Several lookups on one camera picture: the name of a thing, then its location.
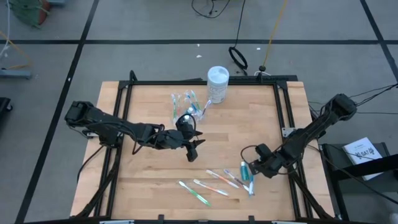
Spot silver metal bracket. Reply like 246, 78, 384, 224
281, 126, 296, 138

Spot wrist camera black cable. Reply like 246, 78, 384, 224
240, 144, 259, 166
132, 123, 165, 156

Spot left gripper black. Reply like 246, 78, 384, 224
154, 119, 206, 151

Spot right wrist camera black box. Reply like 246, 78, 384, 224
254, 143, 273, 158

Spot orange toothbrush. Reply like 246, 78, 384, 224
192, 178, 230, 197

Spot black hanging cable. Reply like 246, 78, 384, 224
228, 0, 249, 71

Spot black power cables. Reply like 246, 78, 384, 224
307, 82, 398, 115

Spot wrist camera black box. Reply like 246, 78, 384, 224
254, 143, 273, 158
185, 145, 199, 163

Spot grey metal floor base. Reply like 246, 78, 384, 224
0, 68, 32, 80

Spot white floor cable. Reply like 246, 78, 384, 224
0, 0, 12, 60

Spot orange floor cable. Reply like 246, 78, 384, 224
0, 30, 34, 70

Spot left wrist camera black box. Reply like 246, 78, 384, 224
185, 145, 199, 163

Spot red-orange toothbrush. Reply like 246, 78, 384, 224
205, 169, 241, 190

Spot right wrist camera black cable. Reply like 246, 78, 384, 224
240, 144, 259, 166

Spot black side cart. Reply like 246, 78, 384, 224
320, 142, 398, 224

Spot purple toothbrush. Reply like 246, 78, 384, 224
200, 99, 213, 121
223, 168, 251, 192

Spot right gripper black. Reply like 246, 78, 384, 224
249, 151, 282, 179

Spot green toothbrush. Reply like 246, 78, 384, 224
170, 92, 180, 124
178, 180, 213, 208
190, 89, 202, 110

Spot white printed booklet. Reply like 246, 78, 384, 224
341, 136, 384, 182

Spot green and red net bag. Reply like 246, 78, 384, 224
8, 0, 51, 29

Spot yellow hanging cable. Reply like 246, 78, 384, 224
262, 0, 289, 71

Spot clear acrylic organizer holder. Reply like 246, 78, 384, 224
170, 89, 213, 126

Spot left wrist camera black cable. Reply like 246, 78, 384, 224
132, 123, 165, 156

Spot black floor cable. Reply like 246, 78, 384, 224
190, 0, 233, 19

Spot white wipes canister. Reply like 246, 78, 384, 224
206, 65, 230, 105

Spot blue toothbrush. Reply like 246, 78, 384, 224
185, 90, 197, 113
248, 174, 256, 197

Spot black aluminium table frame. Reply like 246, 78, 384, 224
70, 70, 336, 224

